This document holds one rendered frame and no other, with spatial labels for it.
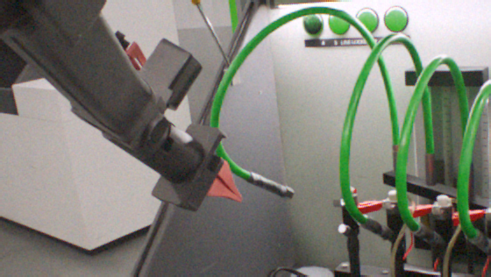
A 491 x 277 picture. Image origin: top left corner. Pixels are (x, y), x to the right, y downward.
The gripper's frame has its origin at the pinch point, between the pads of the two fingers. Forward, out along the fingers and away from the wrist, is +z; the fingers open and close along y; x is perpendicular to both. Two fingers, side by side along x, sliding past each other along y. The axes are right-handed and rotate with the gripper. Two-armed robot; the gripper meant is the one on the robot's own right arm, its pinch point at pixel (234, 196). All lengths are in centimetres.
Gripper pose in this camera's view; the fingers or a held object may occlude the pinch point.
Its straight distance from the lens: 87.7
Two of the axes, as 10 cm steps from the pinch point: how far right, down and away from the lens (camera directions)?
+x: -6.6, -1.6, 7.4
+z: 6.0, 4.7, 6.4
